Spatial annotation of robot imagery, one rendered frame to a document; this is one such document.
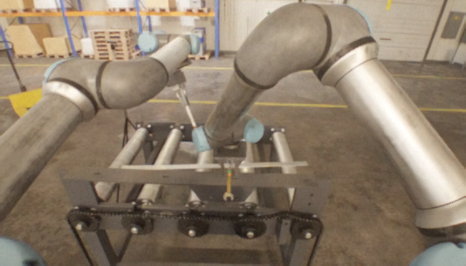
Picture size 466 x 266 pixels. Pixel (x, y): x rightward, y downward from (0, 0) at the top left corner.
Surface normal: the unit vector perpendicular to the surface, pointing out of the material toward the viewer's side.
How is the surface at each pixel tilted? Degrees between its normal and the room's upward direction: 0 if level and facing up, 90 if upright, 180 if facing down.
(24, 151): 49
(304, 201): 90
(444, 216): 58
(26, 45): 90
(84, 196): 90
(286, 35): 72
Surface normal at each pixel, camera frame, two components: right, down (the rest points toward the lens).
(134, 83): 0.63, 0.09
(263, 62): -0.37, 0.50
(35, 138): 0.73, -0.44
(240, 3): -0.01, 0.46
